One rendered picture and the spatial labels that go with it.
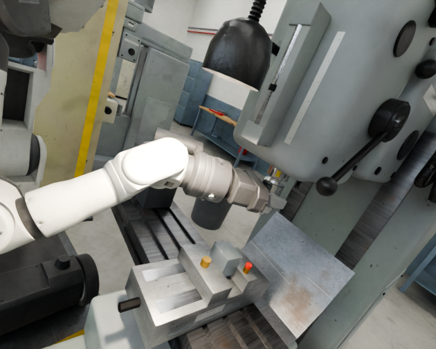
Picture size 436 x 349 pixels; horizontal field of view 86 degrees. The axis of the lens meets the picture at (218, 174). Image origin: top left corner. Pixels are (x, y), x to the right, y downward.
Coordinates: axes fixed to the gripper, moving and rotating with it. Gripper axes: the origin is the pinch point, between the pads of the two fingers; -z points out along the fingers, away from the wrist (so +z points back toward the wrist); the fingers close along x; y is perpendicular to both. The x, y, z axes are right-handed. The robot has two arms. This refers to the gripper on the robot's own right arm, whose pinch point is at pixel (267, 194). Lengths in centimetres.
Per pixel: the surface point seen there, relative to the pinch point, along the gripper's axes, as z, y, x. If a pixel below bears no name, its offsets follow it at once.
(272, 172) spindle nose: 2.2, -5.5, -1.1
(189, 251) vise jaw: 10.1, 21.9, 4.1
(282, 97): 10.2, -18.6, -6.9
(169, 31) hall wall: 62, -147, 965
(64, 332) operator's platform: 36, 84, 24
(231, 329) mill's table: -4.2, 34.0, -6.5
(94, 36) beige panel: 79, -18, 153
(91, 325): 27, 45, 0
